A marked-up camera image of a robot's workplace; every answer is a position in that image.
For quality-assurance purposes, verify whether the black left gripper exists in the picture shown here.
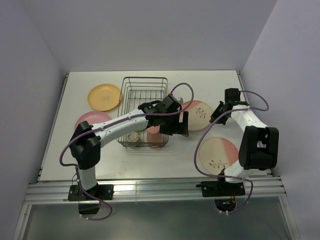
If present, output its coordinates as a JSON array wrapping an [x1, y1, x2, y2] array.
[[159, 111, 188, 137]]

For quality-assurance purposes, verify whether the pink cream plate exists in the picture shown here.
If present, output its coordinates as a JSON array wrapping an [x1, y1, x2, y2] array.
[[186, 100, 213, 132], [198, 137, 239, 175]]

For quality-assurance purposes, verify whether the salmon pink cup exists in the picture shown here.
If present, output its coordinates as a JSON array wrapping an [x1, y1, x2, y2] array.
[[146, 126, 164, 148]]

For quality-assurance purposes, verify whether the speckled ceramic small cup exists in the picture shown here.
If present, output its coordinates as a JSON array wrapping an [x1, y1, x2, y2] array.
[[126, 131, 140, 147]]

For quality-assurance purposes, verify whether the orange plastic plate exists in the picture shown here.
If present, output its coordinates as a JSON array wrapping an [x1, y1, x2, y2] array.
[[87, 83, 121, 112]]

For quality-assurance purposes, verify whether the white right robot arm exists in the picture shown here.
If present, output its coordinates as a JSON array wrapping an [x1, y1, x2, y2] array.
[[209, 88, 279, 195]]

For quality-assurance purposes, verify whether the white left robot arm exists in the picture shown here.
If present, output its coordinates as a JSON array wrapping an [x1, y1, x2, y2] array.
[[69, 95, 189, 200]]

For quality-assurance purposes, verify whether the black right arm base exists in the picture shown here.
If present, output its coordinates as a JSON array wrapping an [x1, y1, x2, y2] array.
[[196, 178, 246, 198]]

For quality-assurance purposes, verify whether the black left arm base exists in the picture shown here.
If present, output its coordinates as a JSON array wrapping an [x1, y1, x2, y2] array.
[[67, 184, 114, 215]]

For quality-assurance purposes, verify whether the pink plastic plate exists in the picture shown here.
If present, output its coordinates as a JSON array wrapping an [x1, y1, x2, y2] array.
[[74, 111, 112, 130]]

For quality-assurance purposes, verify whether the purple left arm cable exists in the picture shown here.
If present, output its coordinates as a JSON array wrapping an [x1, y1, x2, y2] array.
[[59, 82, 195, 221]]

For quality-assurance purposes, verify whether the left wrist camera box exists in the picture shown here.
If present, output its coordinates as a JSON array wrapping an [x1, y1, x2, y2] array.
[[172, 96, 184, 105]]

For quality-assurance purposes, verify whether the black wire dish rack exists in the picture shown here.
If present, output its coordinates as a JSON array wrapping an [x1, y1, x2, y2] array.
[[117, 76, 169, 149]]

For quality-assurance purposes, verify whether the aluminium frame rail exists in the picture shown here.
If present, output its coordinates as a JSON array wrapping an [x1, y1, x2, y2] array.
[[23, 174, 287, 205]]

